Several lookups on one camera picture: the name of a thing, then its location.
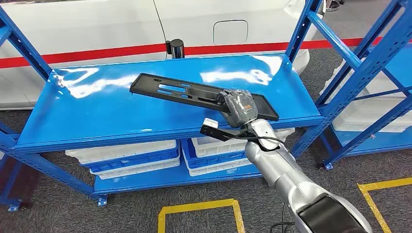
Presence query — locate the blue plastic crate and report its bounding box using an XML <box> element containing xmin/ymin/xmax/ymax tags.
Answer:
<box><xmin>181</xmin><ymin>138</ymin><xmax>250</xmax><ymax>169</ymax></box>
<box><xmin>80</xmin><ymin>148</ymin><xmax>180</xmax><ymax>174</ymax></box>

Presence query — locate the white car body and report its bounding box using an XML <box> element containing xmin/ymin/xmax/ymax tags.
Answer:
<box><xmin>0</xmin><ymin>0</ymin><xmax>326</xmax><ymax>112</ymax></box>

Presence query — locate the black stanchion post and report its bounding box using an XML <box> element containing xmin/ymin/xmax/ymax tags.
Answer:
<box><xmin>166</xmin><ymin>38</ymin><xmax>185</xmax><ymax>60</ymax></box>

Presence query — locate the red barrier belt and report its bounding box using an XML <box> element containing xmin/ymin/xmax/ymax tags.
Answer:
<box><xmin>0</xmin><ymin>43</ymin><xmax>167</xmax><ymax>70</ymax></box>
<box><xmin>184</xmin><ymin>37</ymin><xmax>384</xmax><ymax>56</ymax></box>

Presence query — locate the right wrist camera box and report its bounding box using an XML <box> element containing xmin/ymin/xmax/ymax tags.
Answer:
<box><xmin>200</xmin><ymin>118</ymin><xmax>250</xmax><ymax>142</ymax></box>

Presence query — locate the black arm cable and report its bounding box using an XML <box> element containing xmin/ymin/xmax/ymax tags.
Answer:
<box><xmin>238</xmin><ymin>127</ymin><xmax>291</xmax><ymax>152</ymax></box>

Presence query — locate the long black plastic part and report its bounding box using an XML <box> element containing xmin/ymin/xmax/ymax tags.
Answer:
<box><xmin>129</xmin><ymin>73</ymin><xmax>280</xmax><ymax>122</ymax></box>

